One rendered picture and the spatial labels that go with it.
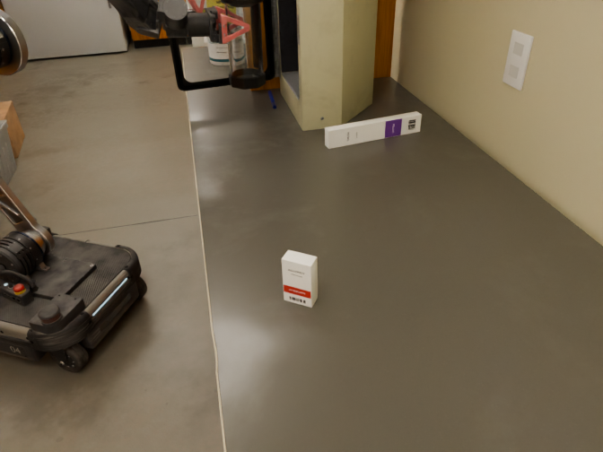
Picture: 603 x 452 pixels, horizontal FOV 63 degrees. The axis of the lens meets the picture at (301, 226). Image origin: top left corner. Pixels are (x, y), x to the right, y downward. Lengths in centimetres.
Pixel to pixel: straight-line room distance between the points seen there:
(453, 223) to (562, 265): 20
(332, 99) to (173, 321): 123
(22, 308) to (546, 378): 178
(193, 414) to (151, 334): 45
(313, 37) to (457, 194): 52
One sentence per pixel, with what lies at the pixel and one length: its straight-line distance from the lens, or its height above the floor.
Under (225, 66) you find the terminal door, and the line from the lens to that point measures 157.
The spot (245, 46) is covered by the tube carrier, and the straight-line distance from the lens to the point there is 136.
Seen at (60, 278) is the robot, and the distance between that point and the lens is 214.
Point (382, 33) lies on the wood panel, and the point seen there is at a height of 108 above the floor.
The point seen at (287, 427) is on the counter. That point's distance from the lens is 64.
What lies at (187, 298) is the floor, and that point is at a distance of 226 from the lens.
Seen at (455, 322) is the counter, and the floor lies 94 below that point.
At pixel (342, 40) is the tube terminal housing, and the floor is 117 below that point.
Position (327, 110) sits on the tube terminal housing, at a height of 99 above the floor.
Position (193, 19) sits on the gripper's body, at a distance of 135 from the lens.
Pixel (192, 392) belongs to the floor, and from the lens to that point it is 190.
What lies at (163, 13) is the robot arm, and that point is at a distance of 129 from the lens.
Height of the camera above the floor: 148
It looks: 34 degrees down
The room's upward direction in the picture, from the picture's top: 2 degrees counter-clockwise
